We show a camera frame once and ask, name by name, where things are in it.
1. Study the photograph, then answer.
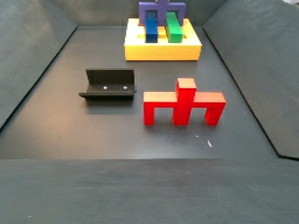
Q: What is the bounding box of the green block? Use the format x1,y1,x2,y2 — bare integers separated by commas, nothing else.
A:
165,11,183,43

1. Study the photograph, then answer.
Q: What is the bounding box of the purple m-shaped block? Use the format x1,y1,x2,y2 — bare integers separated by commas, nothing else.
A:
137,0,187,26

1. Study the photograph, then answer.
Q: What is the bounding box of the yellow white board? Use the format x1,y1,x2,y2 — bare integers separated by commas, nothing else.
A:
124,18,201,61

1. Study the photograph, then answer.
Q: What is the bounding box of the blue block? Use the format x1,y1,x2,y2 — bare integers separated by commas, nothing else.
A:
144,11,157,43

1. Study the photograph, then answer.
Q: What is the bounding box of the black angle bracket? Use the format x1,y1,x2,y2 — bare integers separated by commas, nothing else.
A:
78,68,136,101

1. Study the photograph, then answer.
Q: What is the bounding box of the red m-shaped block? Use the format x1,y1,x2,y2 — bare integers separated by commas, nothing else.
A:
144,78,227,126

